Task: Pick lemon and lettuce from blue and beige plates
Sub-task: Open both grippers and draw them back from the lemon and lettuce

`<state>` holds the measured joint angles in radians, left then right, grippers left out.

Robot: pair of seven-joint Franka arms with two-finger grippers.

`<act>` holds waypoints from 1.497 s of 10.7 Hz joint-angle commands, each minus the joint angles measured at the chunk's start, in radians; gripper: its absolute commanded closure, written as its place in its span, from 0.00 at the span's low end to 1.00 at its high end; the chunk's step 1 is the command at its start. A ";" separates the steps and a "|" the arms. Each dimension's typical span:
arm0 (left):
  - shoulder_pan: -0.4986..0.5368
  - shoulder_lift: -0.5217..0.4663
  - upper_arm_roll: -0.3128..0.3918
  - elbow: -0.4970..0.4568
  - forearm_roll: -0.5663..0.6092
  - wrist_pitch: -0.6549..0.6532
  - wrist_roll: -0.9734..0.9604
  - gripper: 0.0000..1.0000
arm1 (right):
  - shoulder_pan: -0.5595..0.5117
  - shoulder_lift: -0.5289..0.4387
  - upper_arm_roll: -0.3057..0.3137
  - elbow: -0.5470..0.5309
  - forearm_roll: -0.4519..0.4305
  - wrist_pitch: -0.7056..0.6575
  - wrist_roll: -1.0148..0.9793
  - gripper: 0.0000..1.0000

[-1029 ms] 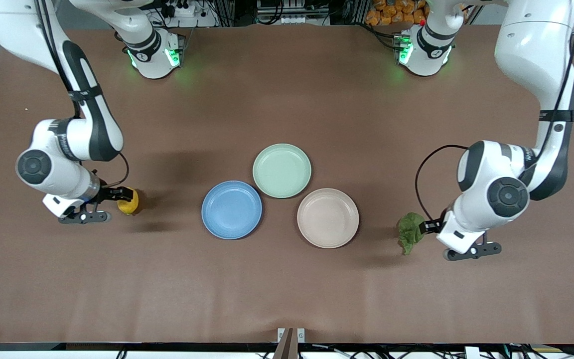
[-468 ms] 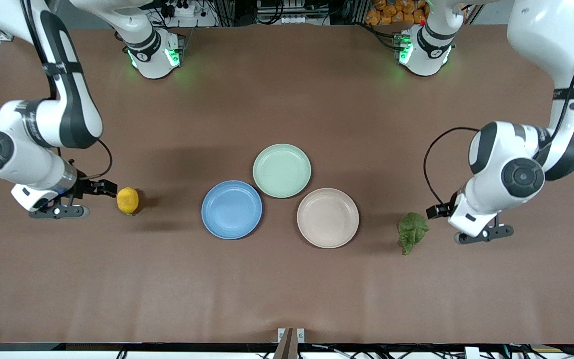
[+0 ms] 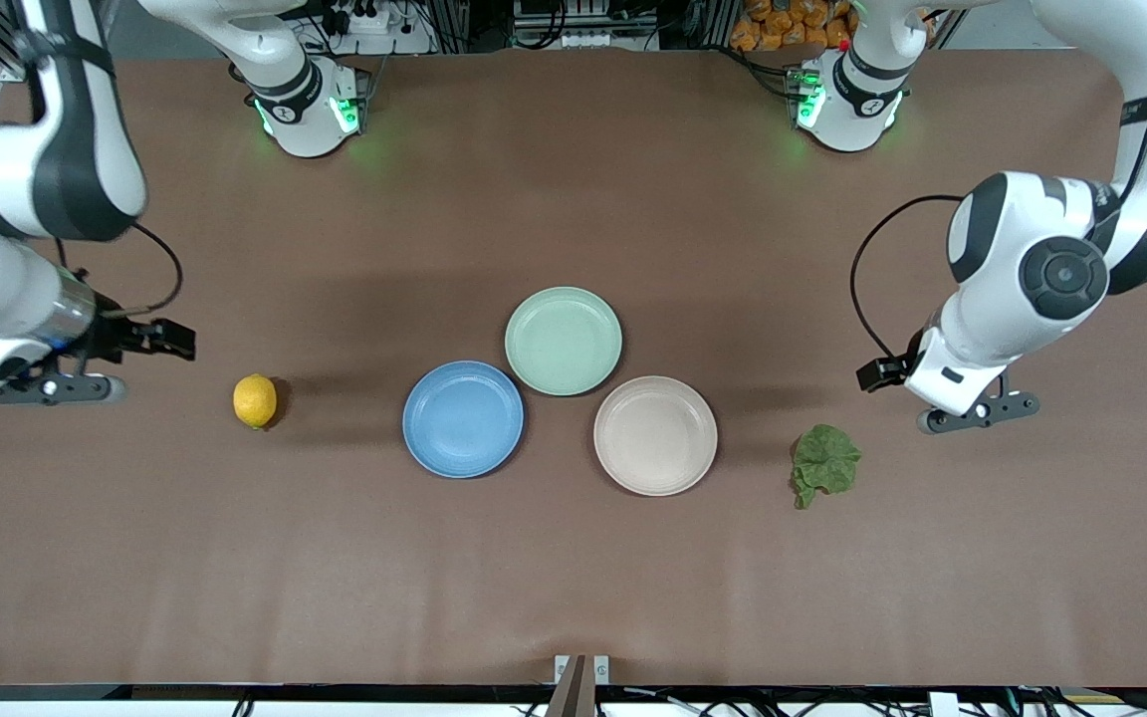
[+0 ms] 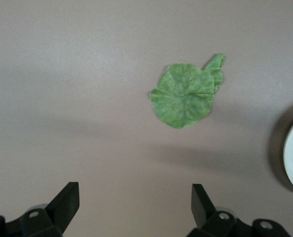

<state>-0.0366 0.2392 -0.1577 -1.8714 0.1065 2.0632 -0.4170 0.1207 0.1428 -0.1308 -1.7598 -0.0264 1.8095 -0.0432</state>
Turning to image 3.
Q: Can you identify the green lettuce leaf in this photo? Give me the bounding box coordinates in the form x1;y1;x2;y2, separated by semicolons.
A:
791;424;863;511

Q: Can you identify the yellow lemon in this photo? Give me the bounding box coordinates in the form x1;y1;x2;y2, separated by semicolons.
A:
233;373;278;431

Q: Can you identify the beige plate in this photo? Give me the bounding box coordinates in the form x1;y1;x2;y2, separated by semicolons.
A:
593;375;719;497

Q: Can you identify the blue plate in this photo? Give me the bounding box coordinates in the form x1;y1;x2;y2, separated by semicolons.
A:
402;360;525;480

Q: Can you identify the light green plate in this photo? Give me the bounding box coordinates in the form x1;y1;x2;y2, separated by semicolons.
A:
505;287;624;397

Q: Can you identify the orange snack bag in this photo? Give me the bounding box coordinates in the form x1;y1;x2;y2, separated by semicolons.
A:
730;0;858;51

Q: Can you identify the white power strip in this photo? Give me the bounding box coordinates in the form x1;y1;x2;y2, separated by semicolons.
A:
330;0;405;36

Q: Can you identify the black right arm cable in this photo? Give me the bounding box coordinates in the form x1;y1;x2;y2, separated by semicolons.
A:
56;221;184;320

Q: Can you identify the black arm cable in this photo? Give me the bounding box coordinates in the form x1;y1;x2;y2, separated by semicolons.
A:
850;0;1147;364
56;221;184;320

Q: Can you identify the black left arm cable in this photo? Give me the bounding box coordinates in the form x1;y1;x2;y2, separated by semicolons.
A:
850;0;1147;364

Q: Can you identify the black base cable bundle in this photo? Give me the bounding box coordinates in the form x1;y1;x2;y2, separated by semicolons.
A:
723;45;803;101

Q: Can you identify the metal table edge bracket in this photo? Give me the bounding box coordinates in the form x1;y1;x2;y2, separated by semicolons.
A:
554;654;611;717

